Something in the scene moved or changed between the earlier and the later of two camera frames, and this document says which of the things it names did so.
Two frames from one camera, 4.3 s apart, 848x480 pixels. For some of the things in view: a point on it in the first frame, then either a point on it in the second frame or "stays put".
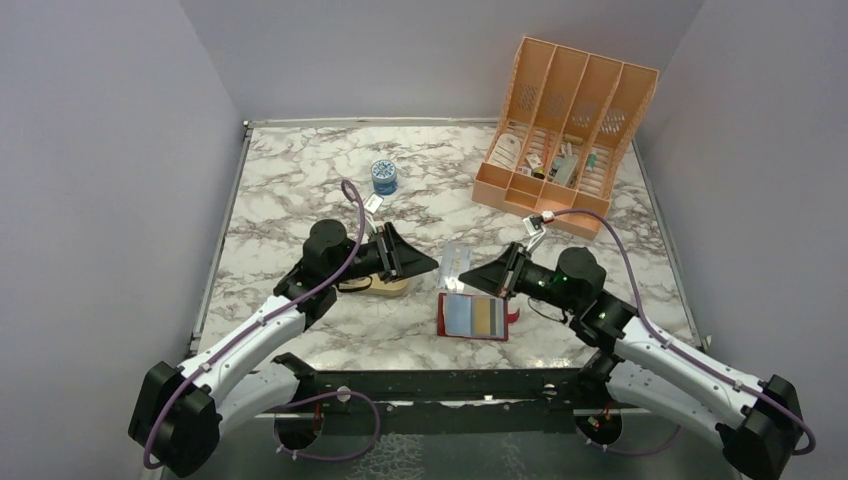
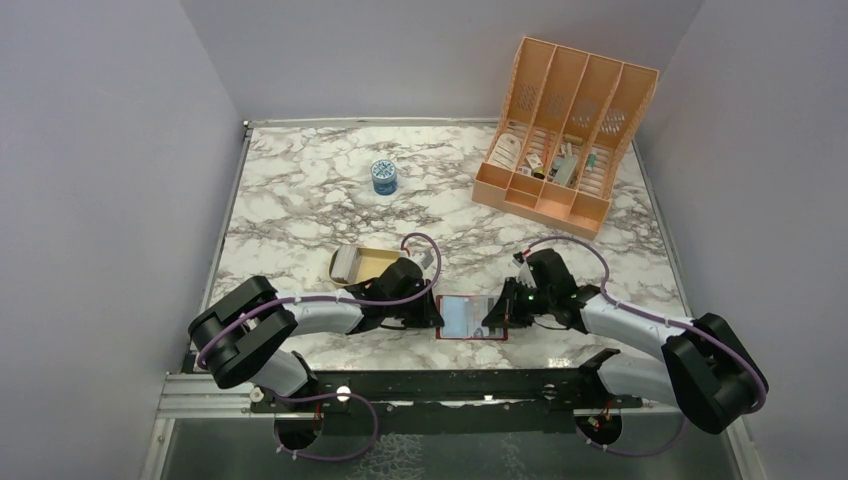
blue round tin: (384, 177) stays put
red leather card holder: (474, 316) stays put
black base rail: (455, 401) stays put
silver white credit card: (455, 258) -> (476, 310)
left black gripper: (404, 260) -> (428, 315)
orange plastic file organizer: (563, 129) stays put
